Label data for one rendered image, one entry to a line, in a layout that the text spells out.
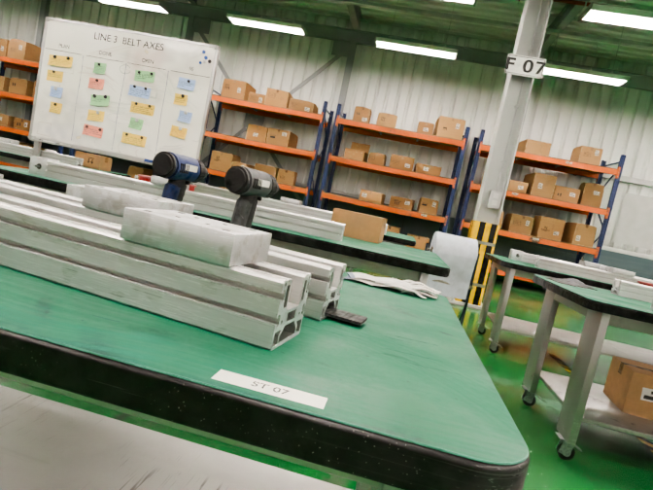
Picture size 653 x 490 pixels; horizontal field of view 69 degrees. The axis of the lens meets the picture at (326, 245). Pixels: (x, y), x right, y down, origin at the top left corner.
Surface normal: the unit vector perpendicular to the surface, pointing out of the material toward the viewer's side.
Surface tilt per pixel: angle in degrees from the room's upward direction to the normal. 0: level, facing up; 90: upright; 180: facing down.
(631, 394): 90
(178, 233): 90
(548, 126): 90
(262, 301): 90
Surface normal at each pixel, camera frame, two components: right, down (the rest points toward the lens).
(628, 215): -0.16, 0.06
